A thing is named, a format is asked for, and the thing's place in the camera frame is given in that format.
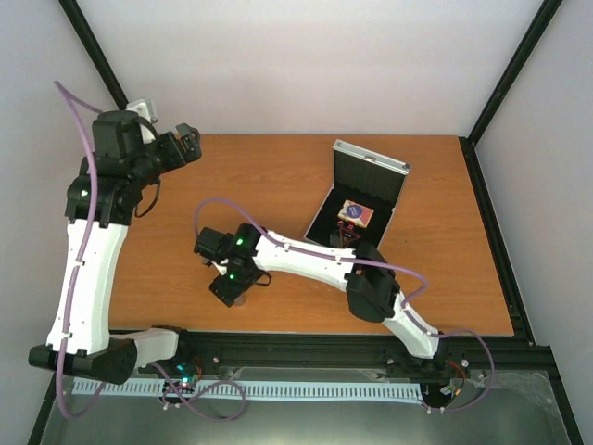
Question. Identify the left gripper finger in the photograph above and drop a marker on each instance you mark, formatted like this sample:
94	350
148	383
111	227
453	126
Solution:
185	130
192	147

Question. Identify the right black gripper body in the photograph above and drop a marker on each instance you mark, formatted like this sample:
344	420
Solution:
238	284

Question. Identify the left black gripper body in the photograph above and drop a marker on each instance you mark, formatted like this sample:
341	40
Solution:
174	158

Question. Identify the purple chip stack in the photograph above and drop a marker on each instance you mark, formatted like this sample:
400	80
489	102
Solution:
240	301

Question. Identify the red playing card deck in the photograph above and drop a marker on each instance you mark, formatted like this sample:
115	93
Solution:
363	222

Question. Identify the blue small blind button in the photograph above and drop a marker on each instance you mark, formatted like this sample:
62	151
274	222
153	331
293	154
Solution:
354	211

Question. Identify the aluminium poker case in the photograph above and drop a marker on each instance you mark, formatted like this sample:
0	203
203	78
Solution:
369	178

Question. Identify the clear round dealer button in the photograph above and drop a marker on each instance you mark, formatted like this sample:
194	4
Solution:
335	239

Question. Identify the black red triangular button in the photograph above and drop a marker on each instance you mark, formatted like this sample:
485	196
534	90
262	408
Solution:
346	236

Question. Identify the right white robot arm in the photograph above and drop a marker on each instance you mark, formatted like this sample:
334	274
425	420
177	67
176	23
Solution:
373	293

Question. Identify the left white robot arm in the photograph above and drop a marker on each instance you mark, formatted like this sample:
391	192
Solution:
129	156

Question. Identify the left green lit circuit board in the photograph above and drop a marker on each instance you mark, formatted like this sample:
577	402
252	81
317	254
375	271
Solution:
184	375

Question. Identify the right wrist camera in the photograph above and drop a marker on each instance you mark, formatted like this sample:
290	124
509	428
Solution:
212	245

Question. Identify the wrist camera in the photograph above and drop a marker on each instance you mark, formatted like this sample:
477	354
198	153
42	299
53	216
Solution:
146	117
212	245

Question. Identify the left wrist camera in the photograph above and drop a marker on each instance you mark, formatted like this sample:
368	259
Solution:
146	117

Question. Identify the light blue slotted cable duct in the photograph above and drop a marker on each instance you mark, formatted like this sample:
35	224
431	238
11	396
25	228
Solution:
279	391

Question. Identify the black aluminium frame rail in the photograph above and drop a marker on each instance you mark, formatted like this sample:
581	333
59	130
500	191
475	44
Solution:
214	352

